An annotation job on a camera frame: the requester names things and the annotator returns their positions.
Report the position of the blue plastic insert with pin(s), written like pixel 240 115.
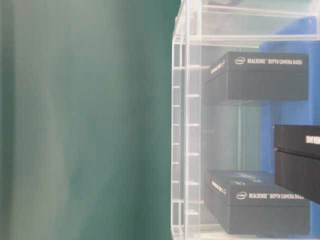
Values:
pixel 306 112

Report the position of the green table cloth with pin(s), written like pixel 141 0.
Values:
pixel 85 98

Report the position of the clear plastic storage case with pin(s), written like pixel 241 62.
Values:
pixel 222 136

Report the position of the black box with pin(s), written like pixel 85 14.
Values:
pixel 297 159
pixel 250 203
pixel 240 76

